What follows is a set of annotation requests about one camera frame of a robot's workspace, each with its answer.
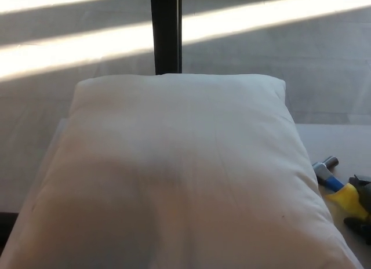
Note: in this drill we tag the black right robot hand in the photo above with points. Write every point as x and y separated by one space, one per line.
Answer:
360 182

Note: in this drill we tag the white pillow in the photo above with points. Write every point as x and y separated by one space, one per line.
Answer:
182 170

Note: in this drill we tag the black vertical post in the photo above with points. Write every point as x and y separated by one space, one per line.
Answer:
165 31

